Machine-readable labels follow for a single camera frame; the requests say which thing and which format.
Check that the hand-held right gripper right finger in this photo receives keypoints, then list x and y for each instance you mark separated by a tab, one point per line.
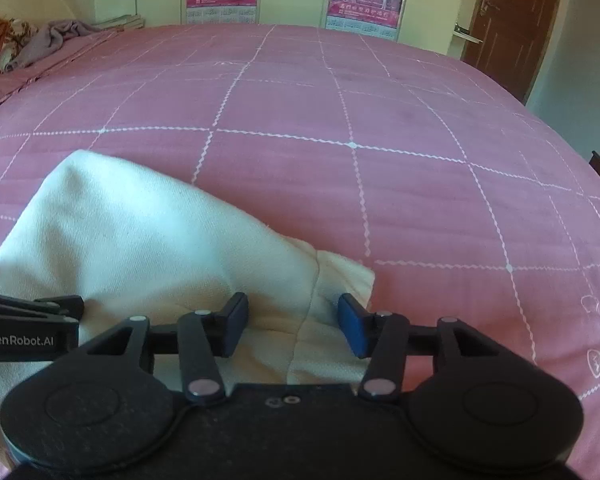
352	327

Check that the brown wooden door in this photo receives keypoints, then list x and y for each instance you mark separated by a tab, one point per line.
520	20

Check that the pink checked bedsheet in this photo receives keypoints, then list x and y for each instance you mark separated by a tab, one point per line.
380	185

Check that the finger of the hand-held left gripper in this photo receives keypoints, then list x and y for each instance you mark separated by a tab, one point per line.
55	306

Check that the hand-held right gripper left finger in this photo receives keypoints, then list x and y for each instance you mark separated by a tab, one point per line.
237	320

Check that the cream white pants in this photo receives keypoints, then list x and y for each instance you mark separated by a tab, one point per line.
130	240

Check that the grey crumpled cloth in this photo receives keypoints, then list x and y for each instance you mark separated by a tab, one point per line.
55	35

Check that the floral pillow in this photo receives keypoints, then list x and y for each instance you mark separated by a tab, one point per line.
17	45

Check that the white corner shelf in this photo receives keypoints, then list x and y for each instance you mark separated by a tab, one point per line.
472	37

